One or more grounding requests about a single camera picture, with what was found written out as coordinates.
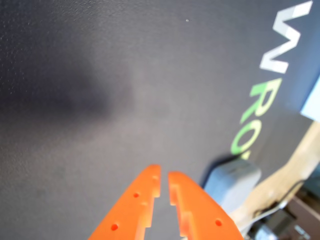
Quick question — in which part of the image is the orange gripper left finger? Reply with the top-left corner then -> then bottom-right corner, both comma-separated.
87,163 -> 162,240

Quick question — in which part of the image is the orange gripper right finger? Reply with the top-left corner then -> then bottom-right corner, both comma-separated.
167,170 -> 245,240

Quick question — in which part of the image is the grey square usb charger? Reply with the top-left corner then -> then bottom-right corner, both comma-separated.
202,156 -> 262,216

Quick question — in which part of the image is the white cardboard bin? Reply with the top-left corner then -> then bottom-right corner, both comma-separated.
299,73 -> 320,124

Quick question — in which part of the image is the grey metal device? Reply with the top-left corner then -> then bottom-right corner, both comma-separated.
249,216 -> 296,240

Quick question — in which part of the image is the dark grey wowrobo mat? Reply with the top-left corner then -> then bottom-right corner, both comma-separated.
0,0 -> 320,240

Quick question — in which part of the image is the dark brown box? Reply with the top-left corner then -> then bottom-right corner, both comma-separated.
284,194 -> 320,240

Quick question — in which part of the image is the thin white cable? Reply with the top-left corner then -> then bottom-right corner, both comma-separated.
255,201 -> 286,220

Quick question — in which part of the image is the thin black cable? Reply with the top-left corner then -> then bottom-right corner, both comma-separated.
253,178 -> 306,217

